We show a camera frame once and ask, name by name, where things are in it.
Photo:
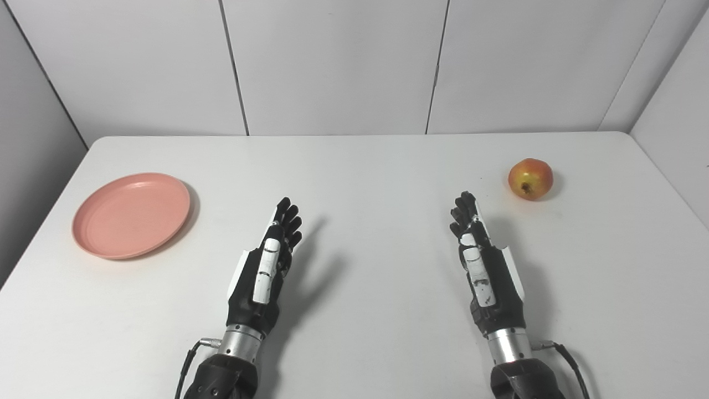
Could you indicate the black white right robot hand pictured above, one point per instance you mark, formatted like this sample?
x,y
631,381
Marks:
x,y
496,299

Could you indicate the pink round plate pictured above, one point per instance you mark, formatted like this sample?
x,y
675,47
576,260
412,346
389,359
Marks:
x,y
130,216

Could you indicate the red yellow pomegranate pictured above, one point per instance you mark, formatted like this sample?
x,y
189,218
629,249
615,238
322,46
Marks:
x,y
530,177

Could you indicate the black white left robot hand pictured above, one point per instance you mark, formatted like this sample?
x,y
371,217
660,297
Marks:
x,y
260,299

